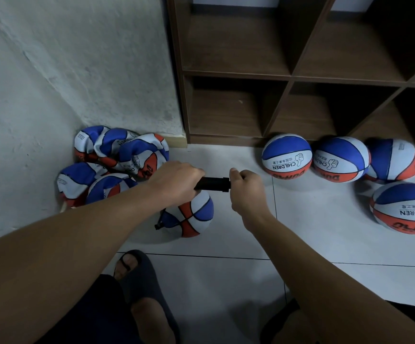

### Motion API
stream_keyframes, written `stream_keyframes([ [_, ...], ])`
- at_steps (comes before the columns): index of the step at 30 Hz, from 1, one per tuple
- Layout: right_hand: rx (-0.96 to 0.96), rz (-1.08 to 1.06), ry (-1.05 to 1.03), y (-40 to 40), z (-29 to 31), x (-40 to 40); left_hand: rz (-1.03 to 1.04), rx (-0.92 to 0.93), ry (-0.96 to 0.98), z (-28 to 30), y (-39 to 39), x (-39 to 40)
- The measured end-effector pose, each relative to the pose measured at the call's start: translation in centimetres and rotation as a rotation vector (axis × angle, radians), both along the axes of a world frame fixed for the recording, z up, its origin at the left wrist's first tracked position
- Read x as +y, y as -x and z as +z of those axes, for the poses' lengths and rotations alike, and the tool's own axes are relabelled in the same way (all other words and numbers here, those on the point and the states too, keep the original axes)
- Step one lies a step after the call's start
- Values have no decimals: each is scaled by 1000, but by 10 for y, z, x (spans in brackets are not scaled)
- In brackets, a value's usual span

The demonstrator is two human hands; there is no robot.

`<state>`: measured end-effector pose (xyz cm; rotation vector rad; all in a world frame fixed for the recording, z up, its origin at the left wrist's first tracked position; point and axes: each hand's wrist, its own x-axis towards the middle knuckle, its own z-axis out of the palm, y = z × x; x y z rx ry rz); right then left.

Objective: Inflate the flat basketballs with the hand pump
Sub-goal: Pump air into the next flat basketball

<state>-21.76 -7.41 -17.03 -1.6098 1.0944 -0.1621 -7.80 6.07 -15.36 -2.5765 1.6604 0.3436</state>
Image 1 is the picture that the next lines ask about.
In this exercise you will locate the person's right hand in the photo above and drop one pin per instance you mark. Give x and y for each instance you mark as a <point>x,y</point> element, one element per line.
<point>249,198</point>

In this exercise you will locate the person's left hand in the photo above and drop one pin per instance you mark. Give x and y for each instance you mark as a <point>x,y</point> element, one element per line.
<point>175,184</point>

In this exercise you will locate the black hand pump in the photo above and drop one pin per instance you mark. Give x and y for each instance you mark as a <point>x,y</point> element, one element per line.
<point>213,184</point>

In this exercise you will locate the brown wooden cubby shelf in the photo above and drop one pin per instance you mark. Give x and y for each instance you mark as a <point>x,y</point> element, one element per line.
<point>232,53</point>

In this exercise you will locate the person's right forearm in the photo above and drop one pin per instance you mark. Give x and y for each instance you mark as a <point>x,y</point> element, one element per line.
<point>340,286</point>

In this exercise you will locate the person's left forearm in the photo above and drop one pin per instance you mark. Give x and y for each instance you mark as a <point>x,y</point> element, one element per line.
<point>50,272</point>

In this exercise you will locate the person's left foot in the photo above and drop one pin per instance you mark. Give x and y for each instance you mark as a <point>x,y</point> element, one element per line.
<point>150,322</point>

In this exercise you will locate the black sandal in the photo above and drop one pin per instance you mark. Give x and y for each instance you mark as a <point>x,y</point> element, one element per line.
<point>143,279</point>
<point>275,322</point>

